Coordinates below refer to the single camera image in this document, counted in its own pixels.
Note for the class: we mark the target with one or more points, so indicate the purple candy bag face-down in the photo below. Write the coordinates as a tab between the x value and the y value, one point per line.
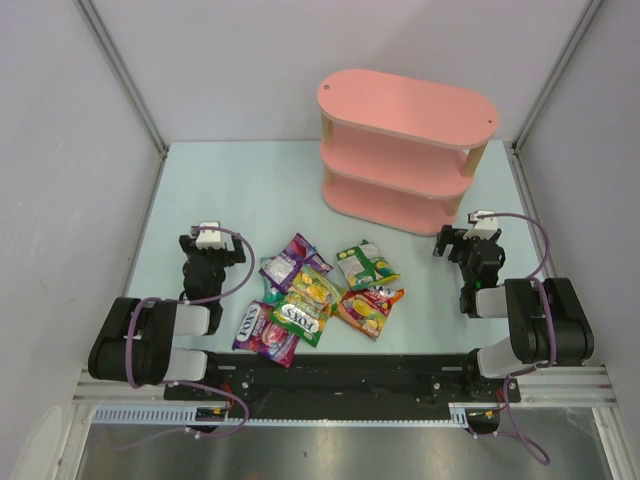
281	269

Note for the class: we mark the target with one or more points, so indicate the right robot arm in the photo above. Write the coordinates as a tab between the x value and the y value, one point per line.
546	322

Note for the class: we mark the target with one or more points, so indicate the orange Fox's fruits candy bag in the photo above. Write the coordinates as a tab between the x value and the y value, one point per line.
367	310

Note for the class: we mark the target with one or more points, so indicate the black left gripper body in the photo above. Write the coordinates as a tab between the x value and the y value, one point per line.
187	244

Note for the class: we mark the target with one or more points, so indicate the green Fox's candy bag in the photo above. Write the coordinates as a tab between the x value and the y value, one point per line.
309	302

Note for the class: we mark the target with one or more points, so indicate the left aluminium corner post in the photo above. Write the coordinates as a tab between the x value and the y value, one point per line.
105	42

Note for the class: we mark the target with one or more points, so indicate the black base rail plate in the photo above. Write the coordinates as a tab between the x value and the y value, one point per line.
350	388

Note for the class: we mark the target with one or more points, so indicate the right aluminium corner post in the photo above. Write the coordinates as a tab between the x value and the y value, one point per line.
571	46

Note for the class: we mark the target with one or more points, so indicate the green spring tea candy bag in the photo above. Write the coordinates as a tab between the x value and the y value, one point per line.
364	266

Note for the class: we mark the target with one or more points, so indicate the purple Fox's berries candy bag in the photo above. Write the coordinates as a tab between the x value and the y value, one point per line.
258	333

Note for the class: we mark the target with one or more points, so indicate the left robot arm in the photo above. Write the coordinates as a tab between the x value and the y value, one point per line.
135	344

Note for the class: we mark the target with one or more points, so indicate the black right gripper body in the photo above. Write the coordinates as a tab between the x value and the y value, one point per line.
451	240

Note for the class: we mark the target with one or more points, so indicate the aluminium corner post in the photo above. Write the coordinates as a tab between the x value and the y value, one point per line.
105	42
571	46

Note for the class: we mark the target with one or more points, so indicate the teal Fox's candy bag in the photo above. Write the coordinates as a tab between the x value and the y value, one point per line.
271	295

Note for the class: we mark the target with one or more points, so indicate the pink three-tier shelf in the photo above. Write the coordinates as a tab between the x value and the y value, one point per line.
399	151

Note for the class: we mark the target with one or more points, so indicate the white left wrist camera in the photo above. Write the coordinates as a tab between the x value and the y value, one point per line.
208	236

